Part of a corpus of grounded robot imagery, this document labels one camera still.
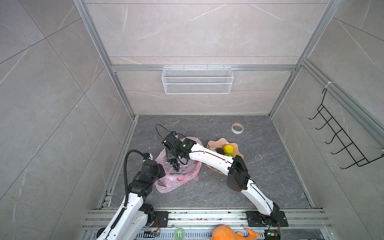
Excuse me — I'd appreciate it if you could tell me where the black wire hook rack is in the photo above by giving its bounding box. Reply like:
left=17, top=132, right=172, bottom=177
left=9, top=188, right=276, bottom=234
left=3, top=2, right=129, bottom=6
left=308, top=88, right=384, bottom=170

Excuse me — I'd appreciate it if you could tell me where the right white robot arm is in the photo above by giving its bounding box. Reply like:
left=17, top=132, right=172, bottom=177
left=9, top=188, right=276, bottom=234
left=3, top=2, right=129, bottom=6
left=162, top=134, right=280, bottom=224

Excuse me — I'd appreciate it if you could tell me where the beige flower-shaped plate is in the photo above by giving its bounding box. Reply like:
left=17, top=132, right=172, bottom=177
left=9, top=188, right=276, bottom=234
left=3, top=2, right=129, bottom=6
left=207, top=138, right=244, bottom=174

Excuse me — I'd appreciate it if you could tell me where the white wire mesh basket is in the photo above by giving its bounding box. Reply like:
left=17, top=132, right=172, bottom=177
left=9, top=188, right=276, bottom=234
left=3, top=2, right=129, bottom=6
left=162, top=67, right=234, bottom=95

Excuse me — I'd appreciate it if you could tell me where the dark purple grape bunch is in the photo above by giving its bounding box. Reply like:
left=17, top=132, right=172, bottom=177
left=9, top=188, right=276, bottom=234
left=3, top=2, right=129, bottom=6
left=167, top=159, right=180, bottom=172

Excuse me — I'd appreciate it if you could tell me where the white tape roll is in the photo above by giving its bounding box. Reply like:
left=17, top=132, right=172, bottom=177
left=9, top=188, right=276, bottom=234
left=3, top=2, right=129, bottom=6
left=231, top=123, right=244, bottom=135

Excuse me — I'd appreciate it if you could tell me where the orange plush toy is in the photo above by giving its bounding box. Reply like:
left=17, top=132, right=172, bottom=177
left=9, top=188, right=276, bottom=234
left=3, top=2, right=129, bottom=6
left=212, top=225, right=261, bottom=240

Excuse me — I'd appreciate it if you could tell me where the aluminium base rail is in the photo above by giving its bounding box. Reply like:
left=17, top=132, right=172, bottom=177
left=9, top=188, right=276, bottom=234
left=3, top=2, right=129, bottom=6
left=83, top=208, right=334, bottom=240

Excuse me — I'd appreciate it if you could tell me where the dark avocado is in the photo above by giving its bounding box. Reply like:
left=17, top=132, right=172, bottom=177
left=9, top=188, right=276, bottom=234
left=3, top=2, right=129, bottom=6
left=216, top=148, right=225, bottom=155

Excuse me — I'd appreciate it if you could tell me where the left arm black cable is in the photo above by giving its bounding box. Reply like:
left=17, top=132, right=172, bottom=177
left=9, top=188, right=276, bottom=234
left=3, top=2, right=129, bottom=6
left=123, top=149, right=151, bottom=208

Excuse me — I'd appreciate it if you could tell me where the yellow lemon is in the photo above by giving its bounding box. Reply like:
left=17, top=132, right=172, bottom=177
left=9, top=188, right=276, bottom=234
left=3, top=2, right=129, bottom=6
left=223, top=144, right=235, bottom=154

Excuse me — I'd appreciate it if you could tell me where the pink plastic bag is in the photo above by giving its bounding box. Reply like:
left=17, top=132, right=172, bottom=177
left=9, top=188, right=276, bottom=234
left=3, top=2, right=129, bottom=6
left=155, top=149, right=203, bottom=194

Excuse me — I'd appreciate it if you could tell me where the green tape roll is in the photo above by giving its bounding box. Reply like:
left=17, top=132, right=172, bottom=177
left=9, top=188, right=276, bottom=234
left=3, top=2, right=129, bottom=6
left=174, top=228, right=185, bottom=240

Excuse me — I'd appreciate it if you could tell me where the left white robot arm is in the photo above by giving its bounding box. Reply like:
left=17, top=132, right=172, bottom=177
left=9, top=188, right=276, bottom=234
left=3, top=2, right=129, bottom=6
left=97, top=160, right=165, bottom=240

